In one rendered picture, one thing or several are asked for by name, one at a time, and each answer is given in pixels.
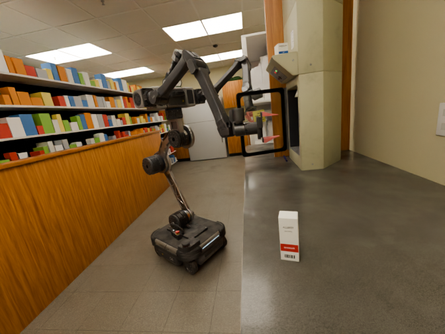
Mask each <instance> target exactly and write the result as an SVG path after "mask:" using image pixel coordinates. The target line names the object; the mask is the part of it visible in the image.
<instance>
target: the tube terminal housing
mask: <svg viewBox="0 0 445 334"><path fill-rule="evenodd" d="M292 30H293V39H294V48H293V49H292V50H291V31H292ZM342 31H343V4H341V3H339V2H337V1H335V0H296V2H295V4H294V6H293V8H292V10H291V13H290V15H289V18H288V20H287V22H286V24H285V26H284V28H283V38H284V43H286V42H288V53H290V52H297V53H298V75H297V76H295V77H294V78H293V79H291V80H289V81H288V82H287V83H286V88H287V91H290V90H295V89H297V92H298V112H299V116H300V127H299V149H300V155H298V154H297V153H296V152H294V151H293V150H292V149H291V148H290V143H289V149H290V151H289V157H290V159H292V161H294V163H296V165H297V166H298V167H299V168H300V169H301V170H316V169H324V168H326V167H328V166H330V165H331V164H334V163H335V162H338V161H339V160H340V157H341V116H342Z"/></svg>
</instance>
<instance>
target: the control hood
mask: <svg viewBox="0 0 445 334"><path fill-rule="evenodd" d="M274 67H276V68H277V69H278V70H279V71H280V72H281V73H282V74H284V75H285V76H286V77H287V78H286V79H285V80H283V81H282V82H280V83H281V84H286V83H287V82H288V81H289V80H291V79H293V78H294V77H295V76H297V75H298V53H297V52H290V53H285V54H278V55H273V56H272V58H271V60H270V62H269V64H268V66H267V68H266V71H267V72H268V73H269V74H270V73H271V71H272V70H273V68H274ZM270 75H271V74H270ZM272 76H273V75H272ZM273 77H274V76H273ZM274 78H275V77H274ZM276 80H277V81H279V80H278V79H277V78H276Z"/></svg>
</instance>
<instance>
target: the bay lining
mask: <svg viewBox="0 0 445 334"><path fill-rule="evenodd" d="M296 92H297V89H295V90H290V91H287V100H288V114H289V142H290V147H294V146H299V115H298V113H299V112H298V97H295V94H296Z"/></svg>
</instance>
